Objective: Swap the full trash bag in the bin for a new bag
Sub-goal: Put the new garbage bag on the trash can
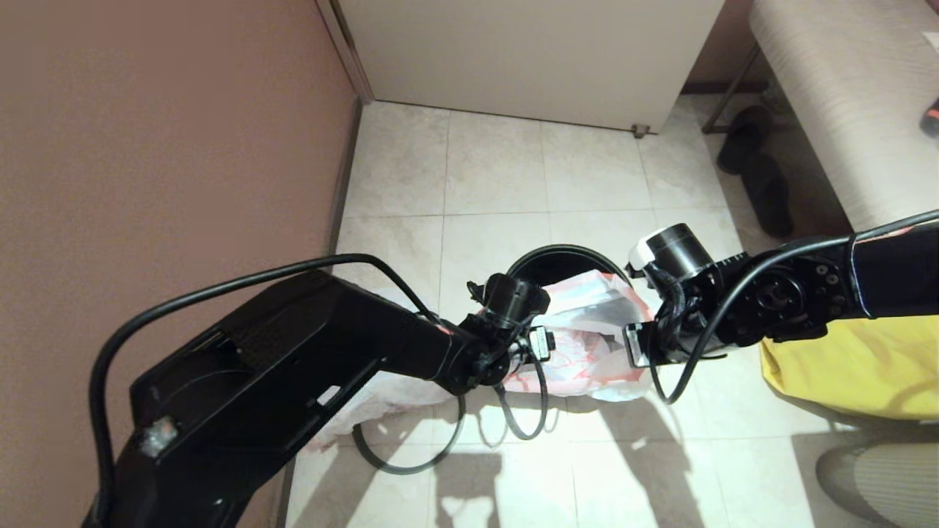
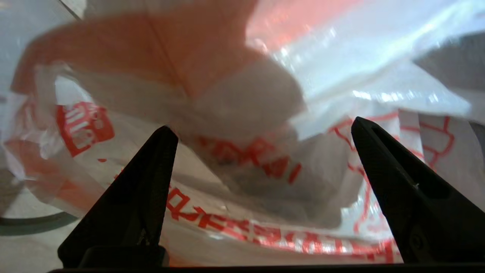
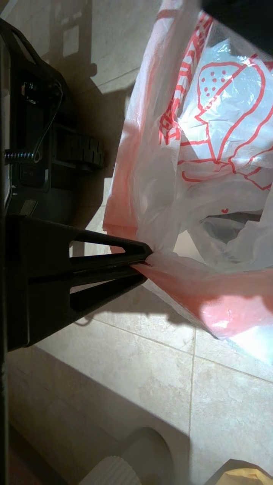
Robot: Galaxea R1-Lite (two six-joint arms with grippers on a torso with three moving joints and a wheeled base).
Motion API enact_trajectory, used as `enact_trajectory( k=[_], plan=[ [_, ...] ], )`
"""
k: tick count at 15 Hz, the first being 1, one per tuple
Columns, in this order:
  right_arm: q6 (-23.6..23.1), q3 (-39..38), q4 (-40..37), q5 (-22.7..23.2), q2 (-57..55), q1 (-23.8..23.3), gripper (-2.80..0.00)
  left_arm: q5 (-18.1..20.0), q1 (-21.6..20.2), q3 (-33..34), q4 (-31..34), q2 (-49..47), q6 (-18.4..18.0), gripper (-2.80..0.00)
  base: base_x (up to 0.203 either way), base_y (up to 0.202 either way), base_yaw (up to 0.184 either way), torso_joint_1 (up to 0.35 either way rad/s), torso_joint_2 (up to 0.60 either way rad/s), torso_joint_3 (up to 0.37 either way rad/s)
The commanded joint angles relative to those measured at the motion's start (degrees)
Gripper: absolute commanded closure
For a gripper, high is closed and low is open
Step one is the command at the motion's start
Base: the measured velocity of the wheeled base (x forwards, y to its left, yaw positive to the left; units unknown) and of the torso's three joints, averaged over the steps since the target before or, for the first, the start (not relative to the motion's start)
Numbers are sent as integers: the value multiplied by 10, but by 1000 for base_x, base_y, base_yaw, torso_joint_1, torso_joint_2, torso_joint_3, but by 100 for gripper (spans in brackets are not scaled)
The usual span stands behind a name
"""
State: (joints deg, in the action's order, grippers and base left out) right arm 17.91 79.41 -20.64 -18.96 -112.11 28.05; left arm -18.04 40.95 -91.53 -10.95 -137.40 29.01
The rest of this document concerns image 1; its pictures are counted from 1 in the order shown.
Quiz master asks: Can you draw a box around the white bin liner bag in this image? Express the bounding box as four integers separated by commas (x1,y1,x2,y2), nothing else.
505,270,655,403

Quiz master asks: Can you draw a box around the used white drawstring trash bag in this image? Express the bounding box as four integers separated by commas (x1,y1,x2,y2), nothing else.
308,365,472,450

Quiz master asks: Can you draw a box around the dark bin retaining ring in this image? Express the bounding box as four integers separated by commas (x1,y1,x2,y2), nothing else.
352,395,467,476

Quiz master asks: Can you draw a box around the black round trash bin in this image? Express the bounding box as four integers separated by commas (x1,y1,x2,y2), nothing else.
506,245,632,291

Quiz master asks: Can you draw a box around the yellow fabric bag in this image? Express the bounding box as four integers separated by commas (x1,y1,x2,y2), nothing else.
759,314,939,423

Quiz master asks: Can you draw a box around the black slipper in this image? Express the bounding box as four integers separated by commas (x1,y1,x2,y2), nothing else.
737,158,793,240
715,106,772,177

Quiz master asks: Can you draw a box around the metal bench leg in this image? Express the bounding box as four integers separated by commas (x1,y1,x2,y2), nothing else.
701,48,767,137

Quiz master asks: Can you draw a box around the wood-grain bench top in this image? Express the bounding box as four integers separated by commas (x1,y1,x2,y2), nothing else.
747,0,939,232

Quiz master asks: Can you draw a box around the white door panel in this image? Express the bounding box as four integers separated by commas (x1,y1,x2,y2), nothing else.
334,0,727,136

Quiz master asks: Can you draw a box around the white pleated round stool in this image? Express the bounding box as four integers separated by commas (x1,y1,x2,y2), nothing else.
814,442,939,528

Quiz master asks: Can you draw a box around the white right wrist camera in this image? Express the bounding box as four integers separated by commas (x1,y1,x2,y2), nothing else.
627,233,658,274

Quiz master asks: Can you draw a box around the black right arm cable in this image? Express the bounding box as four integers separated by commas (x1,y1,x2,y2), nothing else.
646,211,939,406

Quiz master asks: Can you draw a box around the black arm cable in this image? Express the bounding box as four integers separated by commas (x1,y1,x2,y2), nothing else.
646,211,939,406
88,253,442,514

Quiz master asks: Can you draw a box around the black left gripper cable loop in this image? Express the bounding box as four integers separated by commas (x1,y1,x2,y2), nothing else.
493,351,551,441

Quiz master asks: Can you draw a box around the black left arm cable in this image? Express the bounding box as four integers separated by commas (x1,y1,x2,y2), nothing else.
88,253,442,514

